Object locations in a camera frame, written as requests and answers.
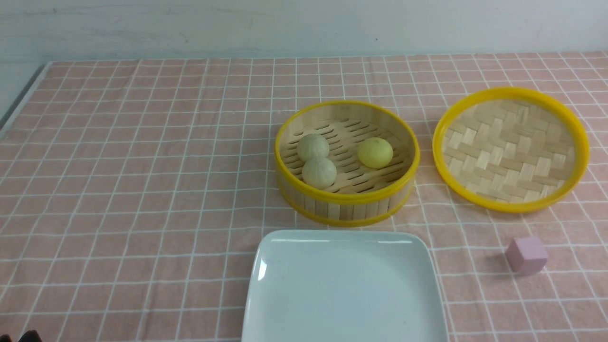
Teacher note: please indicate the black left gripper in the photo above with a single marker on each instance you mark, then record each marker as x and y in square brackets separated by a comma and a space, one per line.
[30, 336]

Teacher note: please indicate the white steamed bun front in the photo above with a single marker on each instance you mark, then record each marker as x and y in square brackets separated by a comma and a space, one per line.
[319, 172]

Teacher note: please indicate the white steamed bun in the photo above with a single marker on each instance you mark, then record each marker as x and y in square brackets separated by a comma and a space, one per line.
[319, 172]
[312, 146]

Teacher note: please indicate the yellow steamed bun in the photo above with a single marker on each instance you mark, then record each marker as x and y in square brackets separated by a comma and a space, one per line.
[375, 153]

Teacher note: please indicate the white square plate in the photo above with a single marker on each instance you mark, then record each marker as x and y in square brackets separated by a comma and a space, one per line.
[343, 286]

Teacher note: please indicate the pink checkered tablecloth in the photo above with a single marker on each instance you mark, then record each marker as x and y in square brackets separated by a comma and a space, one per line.
[134, 194]

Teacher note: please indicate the bamboo steamer basket yellow rim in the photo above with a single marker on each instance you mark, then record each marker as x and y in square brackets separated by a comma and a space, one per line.
[359, 196]

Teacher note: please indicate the pink cube block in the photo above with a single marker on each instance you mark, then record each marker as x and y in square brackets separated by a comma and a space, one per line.
[526, 256]

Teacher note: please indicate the woven bamboo steamer lid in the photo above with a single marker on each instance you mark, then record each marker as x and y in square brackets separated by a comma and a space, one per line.
[510, 149]

